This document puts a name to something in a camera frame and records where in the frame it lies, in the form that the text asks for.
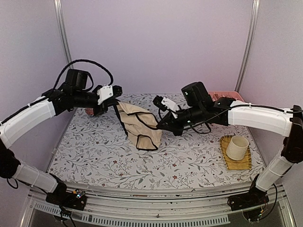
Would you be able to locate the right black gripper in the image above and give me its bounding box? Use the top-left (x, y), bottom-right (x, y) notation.
top-left (157, 104), bottom-right (205, 136)

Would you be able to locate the beige underwear black trim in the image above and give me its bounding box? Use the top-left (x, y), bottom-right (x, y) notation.
top-left (114, 101), bottom-right (162, 151)

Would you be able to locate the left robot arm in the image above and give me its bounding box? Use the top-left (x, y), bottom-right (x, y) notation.
top-left (0, 69), bottom-right (123, 205)

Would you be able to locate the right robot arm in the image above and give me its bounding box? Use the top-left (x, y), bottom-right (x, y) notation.
top-left (153, 82), bottom-right (303, 206)

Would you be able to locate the red patterned rolled underwear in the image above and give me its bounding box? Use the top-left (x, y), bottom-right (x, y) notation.
top-left (85, 108), bottom-right (95, 117)

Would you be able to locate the floral table cloth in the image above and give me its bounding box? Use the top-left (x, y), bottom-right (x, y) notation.
top-left (48, 108), bottom-right (265, 190)

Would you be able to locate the pink divided organizer tray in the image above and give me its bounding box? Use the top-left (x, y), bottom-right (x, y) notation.
top-left (208, 91), bottom-right (244, 102)

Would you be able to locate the cream ribbed cup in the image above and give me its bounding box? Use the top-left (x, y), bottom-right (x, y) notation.
top-left (226, 136), bottom-right (249, 161)

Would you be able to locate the yellow woven mat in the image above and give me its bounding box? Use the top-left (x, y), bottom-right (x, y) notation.
top-left (219, 135), bottom-right (252, 170)

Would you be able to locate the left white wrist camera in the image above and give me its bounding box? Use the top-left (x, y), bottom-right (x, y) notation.
top-left (97, 85), bottom-right (123, 105)

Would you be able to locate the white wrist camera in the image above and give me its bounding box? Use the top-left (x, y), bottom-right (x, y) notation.
top-left (153, 96), bottom-right (180, 119)
top-left (97, 85), bottom-right (123, 105)

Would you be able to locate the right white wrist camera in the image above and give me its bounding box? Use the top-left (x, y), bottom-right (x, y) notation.
top-left (153, 96), bottom-right (180, 119)

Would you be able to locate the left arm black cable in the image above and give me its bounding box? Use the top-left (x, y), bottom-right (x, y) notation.
top-left (53, 59), bottom-right (114, 92)

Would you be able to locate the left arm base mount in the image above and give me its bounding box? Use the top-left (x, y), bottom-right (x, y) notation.
top-left (45, 184), bottom-right (87, 211)

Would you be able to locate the front aluminium rail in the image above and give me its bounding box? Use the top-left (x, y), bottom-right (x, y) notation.
top-left (21, 183), bottom-right (296, 227)

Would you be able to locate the left aluminium frame post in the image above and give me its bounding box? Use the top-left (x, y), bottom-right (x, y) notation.
top-left (53, 0), bottom-right (72, 63)

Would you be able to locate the aluminium frame post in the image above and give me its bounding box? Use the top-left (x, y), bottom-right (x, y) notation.
top-left (235, 0), bottom-right (260, 93)
top-left (53, 0), bottom-right (72, 63)

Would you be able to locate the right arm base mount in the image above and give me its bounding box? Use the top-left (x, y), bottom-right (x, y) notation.
top-left (227, 187), bottom-right (269, 211)

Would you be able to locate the right aluminium frame post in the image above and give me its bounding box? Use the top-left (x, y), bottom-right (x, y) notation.
top-left (235, 0), bottom-right (260, 93)

